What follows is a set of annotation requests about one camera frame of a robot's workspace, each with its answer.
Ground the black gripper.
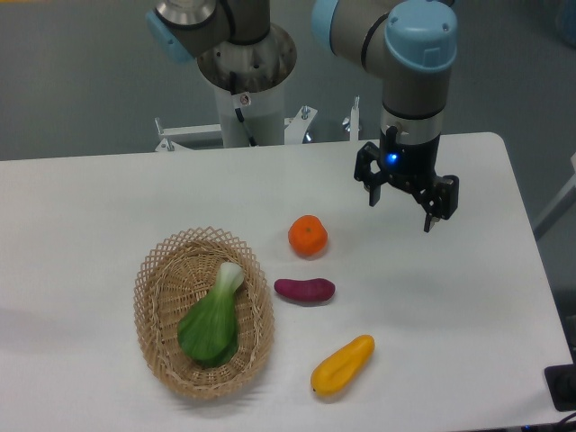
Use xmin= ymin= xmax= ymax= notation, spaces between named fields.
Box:
xmin=354 ymin=126 xmax=460 ymax=232

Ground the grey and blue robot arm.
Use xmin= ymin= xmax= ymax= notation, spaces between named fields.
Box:
xmin=146 ymin=1 xmax=459 ymax=229

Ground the woven wicker basket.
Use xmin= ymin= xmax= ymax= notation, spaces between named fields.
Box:
xmin=134 ymin=227 xmax=275 ymax=400

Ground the green bok choy vegetable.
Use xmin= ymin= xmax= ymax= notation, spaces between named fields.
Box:
xmin=177 ymin=262 xmax=244 ymax=368

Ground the orange tangerine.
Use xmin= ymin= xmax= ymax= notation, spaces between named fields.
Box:
xmin=288 ymin=215 xmax=329 ymax=257

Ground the purple sweet potato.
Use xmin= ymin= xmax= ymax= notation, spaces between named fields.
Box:
xmin=274 ymin=278 xmax=336 ymax=303

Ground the yellow mango fruit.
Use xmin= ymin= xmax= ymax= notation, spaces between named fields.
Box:
xmin=310 ymin=335 xmax=375 ymax=397

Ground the black power socket box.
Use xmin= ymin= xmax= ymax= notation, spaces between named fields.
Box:
xmin=544 ymin=364 xmax=575 ymax=412

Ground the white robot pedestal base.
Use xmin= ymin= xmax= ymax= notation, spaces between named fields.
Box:
xmin=154 ymin=85 xmax=364 ymax=153

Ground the white frame at right edge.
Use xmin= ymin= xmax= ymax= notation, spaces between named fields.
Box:
xmin=532 ymin=155 xmax=575 ymax=241

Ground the black cable on pedestal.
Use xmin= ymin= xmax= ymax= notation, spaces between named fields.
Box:
xmin=229 ymin=71 xmax=261 ymax=148

